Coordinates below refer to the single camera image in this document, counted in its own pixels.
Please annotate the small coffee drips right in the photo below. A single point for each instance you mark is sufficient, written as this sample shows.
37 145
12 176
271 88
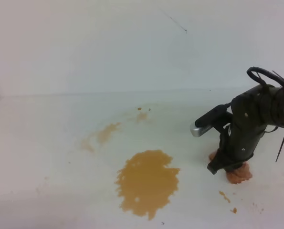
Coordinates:
234 210

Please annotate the smeared light coffee stain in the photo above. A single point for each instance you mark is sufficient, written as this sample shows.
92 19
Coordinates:
105 131

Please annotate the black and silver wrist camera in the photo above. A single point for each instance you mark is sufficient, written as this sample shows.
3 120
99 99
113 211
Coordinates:
209 121

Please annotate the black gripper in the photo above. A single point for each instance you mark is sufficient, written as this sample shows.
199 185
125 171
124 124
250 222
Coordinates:
241 125

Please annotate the large brown coffee puddle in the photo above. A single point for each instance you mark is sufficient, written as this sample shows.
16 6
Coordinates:
146 182

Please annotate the pinkish-brown rag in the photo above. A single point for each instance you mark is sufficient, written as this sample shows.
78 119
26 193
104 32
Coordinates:
239 175

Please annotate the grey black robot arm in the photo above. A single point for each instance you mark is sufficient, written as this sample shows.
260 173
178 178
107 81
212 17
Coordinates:
283 107

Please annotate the black cable tie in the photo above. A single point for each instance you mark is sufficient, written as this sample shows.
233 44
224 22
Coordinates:
280 149

